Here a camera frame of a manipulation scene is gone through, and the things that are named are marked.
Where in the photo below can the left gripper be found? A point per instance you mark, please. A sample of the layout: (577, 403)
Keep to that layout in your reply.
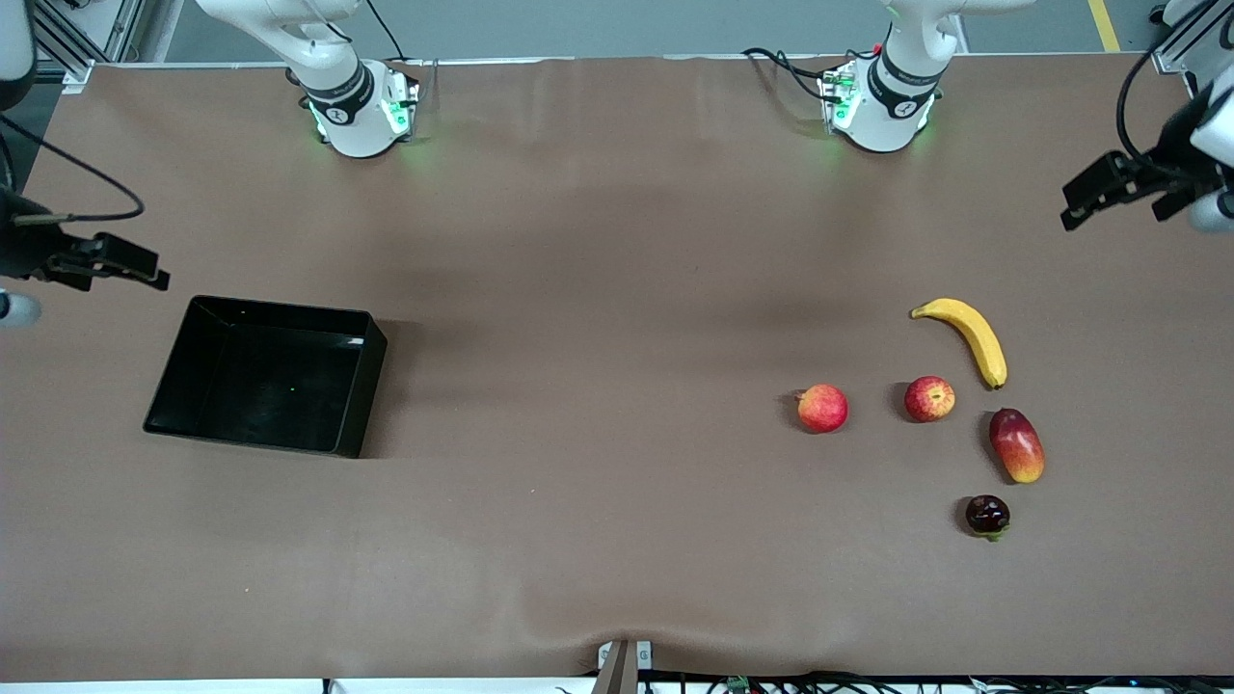
(1170, 159)

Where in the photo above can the yellow banana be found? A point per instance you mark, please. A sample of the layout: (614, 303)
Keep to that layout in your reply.
(974, 333)

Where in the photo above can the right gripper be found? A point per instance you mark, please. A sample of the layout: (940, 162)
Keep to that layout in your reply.
(27, 253)

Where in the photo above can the brown table cover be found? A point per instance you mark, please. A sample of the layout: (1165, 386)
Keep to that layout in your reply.
(578, 530)

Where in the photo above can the dark purple mangosteen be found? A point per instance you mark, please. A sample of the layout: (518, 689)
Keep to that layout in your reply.
(987, 515)

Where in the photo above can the aluminium frame profile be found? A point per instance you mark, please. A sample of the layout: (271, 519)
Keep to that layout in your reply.
(67, 34)
(1184, 39)

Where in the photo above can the black rectangular plastic box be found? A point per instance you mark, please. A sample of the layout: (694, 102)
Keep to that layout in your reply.
(270, 386)

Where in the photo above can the red apple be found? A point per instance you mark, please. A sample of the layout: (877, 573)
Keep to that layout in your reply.
(929, 399)
(822, 409)

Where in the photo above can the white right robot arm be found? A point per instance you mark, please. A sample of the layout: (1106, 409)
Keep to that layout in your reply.
(357, 125)

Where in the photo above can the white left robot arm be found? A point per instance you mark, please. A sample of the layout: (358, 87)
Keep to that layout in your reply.
(887, 116)

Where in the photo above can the red yellow mango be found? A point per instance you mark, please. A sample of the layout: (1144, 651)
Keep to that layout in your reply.
(1017, 446)

